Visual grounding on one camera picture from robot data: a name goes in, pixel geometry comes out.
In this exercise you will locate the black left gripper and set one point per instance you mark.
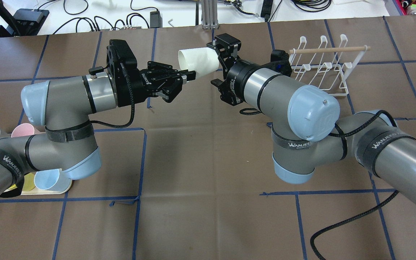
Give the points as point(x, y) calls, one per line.
point(140, 88)

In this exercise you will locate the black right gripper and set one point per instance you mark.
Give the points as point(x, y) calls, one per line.
point(237, 77)

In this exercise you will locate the white ikea cup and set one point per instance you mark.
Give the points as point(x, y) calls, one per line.
point(201, 60)

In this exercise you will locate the light blue ikea cup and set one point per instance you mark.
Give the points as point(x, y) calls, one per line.
point(53, 179)

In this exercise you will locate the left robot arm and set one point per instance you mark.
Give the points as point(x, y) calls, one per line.
point(68, 108)

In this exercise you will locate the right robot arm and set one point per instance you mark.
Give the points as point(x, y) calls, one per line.
point(306, 129)

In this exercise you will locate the pink ikea cup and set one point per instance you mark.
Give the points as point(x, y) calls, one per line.
point(25, 129)

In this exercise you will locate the yellow ikea cup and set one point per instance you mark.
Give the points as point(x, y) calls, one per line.
point(29, 182)

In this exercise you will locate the black power adapter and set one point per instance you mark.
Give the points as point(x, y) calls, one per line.
point(155, 19)

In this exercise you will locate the cream plastic tray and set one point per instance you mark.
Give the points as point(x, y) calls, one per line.
point(37, 191)

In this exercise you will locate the aluminium frame post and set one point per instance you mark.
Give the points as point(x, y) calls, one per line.
point(209, 14)

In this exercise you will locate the white wire cup rack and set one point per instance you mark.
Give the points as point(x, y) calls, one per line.
point(324, 66)

